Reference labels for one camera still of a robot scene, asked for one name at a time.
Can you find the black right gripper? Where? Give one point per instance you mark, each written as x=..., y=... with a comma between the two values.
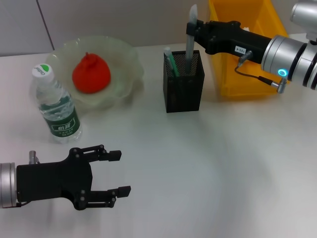
x=235, y=37

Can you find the grey marker pen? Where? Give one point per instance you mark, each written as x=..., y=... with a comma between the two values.
x=190, y=49

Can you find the red-orange fruit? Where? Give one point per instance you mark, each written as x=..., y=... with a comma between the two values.
x=91, y=74

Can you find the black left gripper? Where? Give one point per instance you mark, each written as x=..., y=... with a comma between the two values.
x=54, y=183

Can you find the black mesh pen holder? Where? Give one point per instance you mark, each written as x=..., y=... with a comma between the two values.
x=183, y=96

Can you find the yellow plastic storage bin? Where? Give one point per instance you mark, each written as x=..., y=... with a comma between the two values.
x=247, y=81

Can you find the clear green-label water bottle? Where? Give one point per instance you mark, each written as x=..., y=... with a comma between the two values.
x=62, y=116

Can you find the translucent wavy fruit plate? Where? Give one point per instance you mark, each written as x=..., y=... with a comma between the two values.
x=123, y=64

